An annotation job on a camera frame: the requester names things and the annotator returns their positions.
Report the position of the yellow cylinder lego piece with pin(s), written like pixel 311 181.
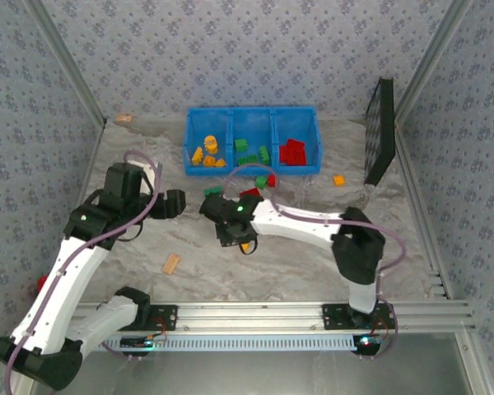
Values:
pixel 210 144

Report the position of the yellow arched lego brick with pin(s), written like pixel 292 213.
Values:
pixel 245 247

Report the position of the black grid panel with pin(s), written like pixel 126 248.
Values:
pixel 380 123

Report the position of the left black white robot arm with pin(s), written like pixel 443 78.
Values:
pixel 57 288

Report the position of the blue three-compartment plastic bin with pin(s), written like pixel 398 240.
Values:
pixel 251 127

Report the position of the red lego brick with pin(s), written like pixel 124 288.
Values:
pixel 284 155
pixel 299 158
pixel 251 192
pixel 295 144
pixel 271 180

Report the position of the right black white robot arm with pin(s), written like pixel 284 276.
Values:
pixel 296 224

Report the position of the ridged wooden block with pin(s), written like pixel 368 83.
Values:
pixel 171 263

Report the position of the small wooden block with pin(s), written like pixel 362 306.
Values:
pixel 124 118

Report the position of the aluminium extrusion rail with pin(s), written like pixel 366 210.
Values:
pixel 251 317

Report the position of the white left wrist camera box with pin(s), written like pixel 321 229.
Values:
pixel 152 170

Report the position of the orange lego brick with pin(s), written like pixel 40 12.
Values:
pixel 209 161
pixel 339 180
pixel 220 163
pixel 197 156

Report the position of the grey metal panel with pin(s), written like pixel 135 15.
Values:
pixel 251 374

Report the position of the green lego brick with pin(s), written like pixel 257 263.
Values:
pixel 262 182
pixel 213 191
pixel 264 155
pixel 247 160
pixel 241 144

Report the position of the aluminium frame bar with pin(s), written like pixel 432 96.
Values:
pixel 475 366
pixel 429 61
pixel 413 177
pixel 95 156
pixel 71 61

